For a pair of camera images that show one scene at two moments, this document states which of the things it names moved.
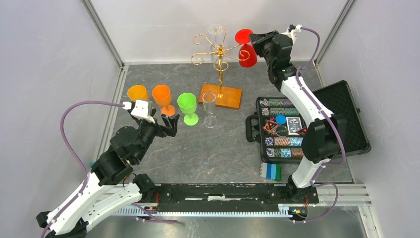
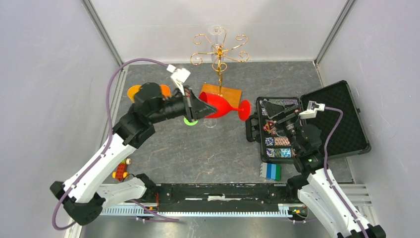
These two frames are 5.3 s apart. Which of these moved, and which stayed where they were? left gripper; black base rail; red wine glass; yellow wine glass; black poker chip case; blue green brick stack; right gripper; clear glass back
Moved: red wine glass; left gripper; right gripper
Stayed: yellow wine glass; clear glass back; black poker chip case; blue green brick stack; black base rail
